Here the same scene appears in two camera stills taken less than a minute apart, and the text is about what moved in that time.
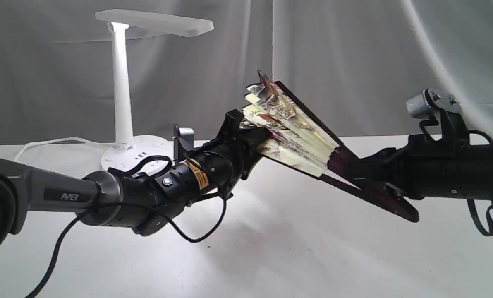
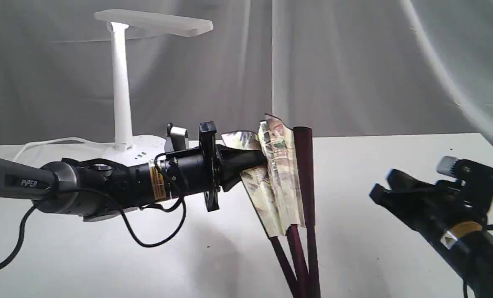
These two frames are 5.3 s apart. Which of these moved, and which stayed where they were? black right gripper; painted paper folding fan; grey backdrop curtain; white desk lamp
Moved: painted paper folding fan; black right gripper
Stayed: grey backdrop curtain; white desk lamp
